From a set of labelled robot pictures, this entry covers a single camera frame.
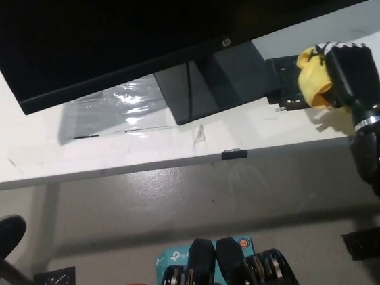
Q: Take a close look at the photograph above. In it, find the clear peeled tape flap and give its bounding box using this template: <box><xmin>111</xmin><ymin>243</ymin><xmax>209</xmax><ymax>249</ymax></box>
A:
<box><xmin>189</xmin><ymin>123</ymin><xmax>207</xmax><ymax>146</ymax></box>

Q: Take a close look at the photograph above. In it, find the yellow microfibre cloth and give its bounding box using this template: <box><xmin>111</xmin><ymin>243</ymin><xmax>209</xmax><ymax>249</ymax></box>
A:
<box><xmin>294</xmin><ymin>43</ymin><xmax>355</xmax><ymax>140</ymax></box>

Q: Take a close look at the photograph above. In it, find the clear plastic film sheet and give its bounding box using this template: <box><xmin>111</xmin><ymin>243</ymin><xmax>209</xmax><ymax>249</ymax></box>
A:
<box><xmin>68</xmin><ymin>76</ymin><xmax>179</xmax><ymax>140</ymax></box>

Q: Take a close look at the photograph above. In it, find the teal tp-link box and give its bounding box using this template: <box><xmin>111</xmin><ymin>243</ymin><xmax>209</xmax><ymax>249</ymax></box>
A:
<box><xmin>153</xmin><ymin>234</ymin><xmax>259</xmax><ymax>285</ymax></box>

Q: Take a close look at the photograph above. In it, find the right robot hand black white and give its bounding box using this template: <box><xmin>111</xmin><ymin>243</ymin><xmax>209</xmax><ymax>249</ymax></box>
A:
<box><xmin>314</xmin><ymin>36</ymin><xmax>380</xmax><ymax>131</ymax></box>

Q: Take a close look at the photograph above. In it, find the black HP computer monitor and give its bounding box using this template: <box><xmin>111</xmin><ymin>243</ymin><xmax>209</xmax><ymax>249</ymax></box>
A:
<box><xmin>0</xmin><ymin>0</ymin><xmax>380</xmax><ymax>145</ymax></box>

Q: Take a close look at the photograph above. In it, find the black floor tape patch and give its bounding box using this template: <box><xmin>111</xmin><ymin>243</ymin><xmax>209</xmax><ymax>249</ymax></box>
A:
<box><xmin>341</xmin><ymin>227</ymin><xmax>380</xmax><ymax>262</ymax></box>
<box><xmin>32</xmin><ymin>265</ymin><xmax>78</xmax><ymax>285</ymax></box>

